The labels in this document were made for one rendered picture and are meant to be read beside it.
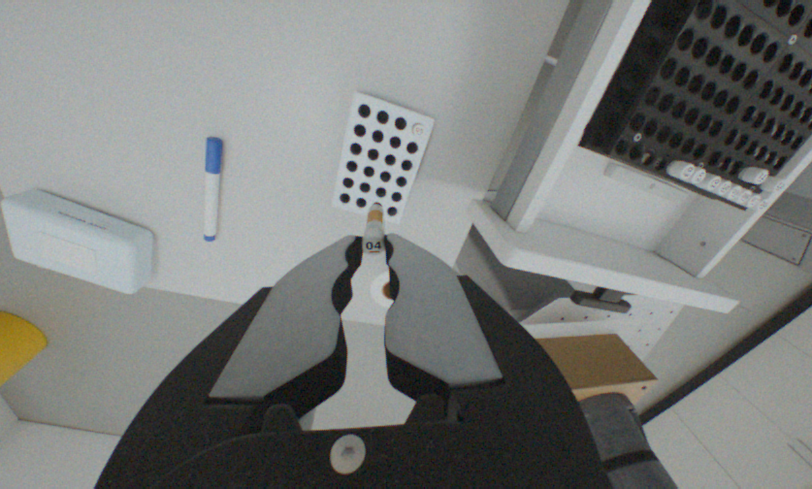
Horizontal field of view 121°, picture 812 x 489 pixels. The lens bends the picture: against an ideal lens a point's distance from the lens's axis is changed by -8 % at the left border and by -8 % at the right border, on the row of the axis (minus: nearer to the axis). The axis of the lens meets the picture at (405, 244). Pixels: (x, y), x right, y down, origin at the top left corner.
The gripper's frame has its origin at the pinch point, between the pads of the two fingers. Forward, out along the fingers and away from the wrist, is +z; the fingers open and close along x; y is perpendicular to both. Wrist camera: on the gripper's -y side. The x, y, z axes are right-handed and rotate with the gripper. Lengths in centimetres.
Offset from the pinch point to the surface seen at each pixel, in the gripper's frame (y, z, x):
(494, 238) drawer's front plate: 4.9, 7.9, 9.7
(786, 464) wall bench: 206, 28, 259
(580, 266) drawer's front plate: 6.3, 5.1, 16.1
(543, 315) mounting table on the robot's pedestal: 30.3, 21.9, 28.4
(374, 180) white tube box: 2.5, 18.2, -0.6
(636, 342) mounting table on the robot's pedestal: 41, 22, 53
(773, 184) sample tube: 0.4, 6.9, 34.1
